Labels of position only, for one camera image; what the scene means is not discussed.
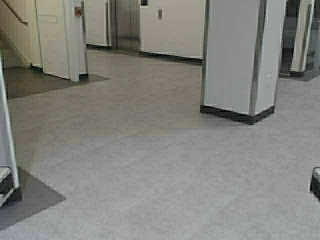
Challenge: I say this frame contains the elevator call button panel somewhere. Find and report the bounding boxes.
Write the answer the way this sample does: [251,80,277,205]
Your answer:
[157,9,163,20]

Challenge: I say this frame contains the black indicator sign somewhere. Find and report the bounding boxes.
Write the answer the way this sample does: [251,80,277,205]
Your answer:
[140,0,148,6]

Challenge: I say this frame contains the steel elevator door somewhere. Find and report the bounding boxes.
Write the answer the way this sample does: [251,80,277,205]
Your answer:
[112,0,141,52]

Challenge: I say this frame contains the white open stairwell door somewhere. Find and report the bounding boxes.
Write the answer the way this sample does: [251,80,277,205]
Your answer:
[34,0,89,82]

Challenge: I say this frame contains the robot base right corner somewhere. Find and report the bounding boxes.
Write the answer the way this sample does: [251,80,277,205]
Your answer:
[309,167,320,200]

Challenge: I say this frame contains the robot base left corner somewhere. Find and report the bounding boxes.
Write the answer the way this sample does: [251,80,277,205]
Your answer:
[0,166,14,206]

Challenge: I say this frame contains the white pillar steel edges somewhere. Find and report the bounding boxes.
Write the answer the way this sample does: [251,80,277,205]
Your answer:
[200,0,287,125]

